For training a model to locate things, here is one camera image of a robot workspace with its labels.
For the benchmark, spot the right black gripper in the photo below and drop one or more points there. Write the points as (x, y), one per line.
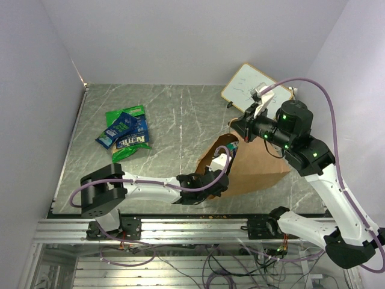
(245, 126)

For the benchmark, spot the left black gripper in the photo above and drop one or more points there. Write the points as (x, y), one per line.
(207, 171)

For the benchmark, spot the brown paper bag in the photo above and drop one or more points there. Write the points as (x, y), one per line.
(256, 165)

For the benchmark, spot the green Chuba chips bag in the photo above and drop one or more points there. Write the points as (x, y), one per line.
(111, 116)

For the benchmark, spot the small blue snack packet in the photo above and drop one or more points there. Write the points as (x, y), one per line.
(124, 124)

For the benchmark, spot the blue Kettle vinegar chips bag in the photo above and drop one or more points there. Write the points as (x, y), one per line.
(136, 138)

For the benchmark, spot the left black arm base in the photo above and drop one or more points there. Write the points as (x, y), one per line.
(129, 229)

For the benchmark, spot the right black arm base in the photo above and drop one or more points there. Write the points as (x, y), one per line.
(265, 226)

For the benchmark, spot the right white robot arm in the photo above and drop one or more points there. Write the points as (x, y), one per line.
(354, 239)

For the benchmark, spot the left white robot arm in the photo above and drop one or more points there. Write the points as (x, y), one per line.
(102, 191)

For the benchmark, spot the colourful snack packets in bag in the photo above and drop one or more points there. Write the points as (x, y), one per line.
(233, 148)

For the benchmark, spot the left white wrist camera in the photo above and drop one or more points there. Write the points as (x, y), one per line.
(220, 162)

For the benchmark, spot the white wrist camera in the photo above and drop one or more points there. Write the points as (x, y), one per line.
(220, 162)
(262, 96)

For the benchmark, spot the small whiteboard wooden frame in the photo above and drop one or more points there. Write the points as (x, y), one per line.
(238, 90)

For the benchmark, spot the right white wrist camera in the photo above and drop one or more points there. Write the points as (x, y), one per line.
(262, 96)

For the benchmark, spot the aluminium frame rail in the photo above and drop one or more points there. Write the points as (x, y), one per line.
(154, 231)

